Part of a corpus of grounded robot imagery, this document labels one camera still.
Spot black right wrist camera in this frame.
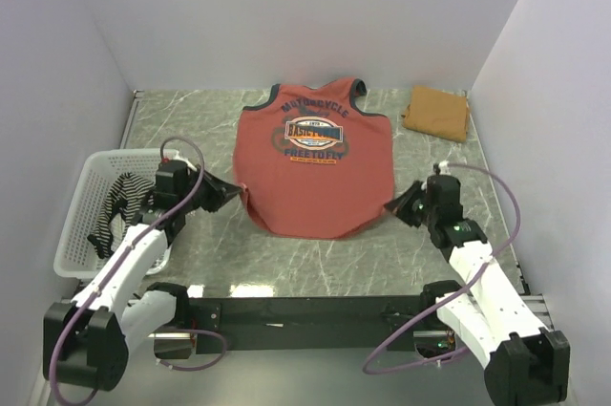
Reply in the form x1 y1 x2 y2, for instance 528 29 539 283
425 161 461 207

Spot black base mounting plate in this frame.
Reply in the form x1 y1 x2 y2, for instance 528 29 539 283
176 295 421 351

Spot aluminium rail frame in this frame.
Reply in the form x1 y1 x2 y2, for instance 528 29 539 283
51 294 556 336

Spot white plastic laundry basket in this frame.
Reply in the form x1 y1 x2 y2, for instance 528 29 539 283
53 148 160 281

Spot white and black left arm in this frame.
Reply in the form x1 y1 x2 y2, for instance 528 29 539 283
43 160 242 395

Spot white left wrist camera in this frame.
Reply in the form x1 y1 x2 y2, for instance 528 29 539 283
160 149 200 172

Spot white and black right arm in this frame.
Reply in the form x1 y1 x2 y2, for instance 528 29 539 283
385 175 570 405

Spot black white striped tank top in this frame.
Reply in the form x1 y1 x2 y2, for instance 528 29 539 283
87 172 154 259

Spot tan tank top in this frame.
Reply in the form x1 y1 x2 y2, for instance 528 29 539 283
402 86 470 143

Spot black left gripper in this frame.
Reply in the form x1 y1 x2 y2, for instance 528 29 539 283
179 164 242 213

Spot red printed tank top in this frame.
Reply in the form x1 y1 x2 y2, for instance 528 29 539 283
233 77 394 240

